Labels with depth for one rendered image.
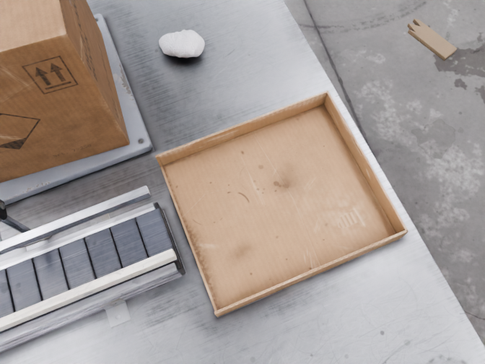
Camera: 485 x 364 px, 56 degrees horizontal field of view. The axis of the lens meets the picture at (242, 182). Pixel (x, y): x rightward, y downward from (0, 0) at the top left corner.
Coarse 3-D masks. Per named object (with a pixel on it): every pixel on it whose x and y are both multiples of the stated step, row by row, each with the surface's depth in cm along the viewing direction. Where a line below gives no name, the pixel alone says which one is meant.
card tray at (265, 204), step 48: (192, 144) 72; (240, 144) 76; (288, 144) 75; (336, 144) 75; (192, 192) 73; (240, 192) 73; (288, 192) 72; (336, 192) 72; (384, 192) 68; (192, 240) 70; (240, 240) 70; (288, 240) 69; (336, 240) 69; (384, 240) 65; (240, 288) 67
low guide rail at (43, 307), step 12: (168, 252) 61; (132, 264) 61; (144, 264) 61; (156, 264) 61; (108, 276) 60; (120, 276) 60; (132, 276) 61; (84, 288) 60; (96, 288) 60; (48, 300) 59; (60, 300) 59; (72, 300) 60; (24, 312) 59; (36, 312) 59; (0, 324) 58; (12, 324) 59
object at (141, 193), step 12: (132, 192) 59; (144, 192) 59; (96, 204) 59; (108, 204) 59; (120, 204) 59; (72, 216) 58; (84, 216) 58; (96, 216) 59; (36, 228) 58; (48, 228) 58; (60, 228) 58; (12, 240) 57; (24, 240) 57; (36, 240) 59; (0, 252) 57
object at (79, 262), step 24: (144, 216) 67; (96, 240) 66; (120, 240) 65; (144, 240) 65; (168, 240) 65; (24, 264) 65; (48, 264) 64; (72, 264) 64; (96, 264) 64; (120, 264) 64; (0, 288) 63; (24, 288) 63; (48, 288) 63; (72, 288) 63; (0, 312) 62; (48, 312) 62
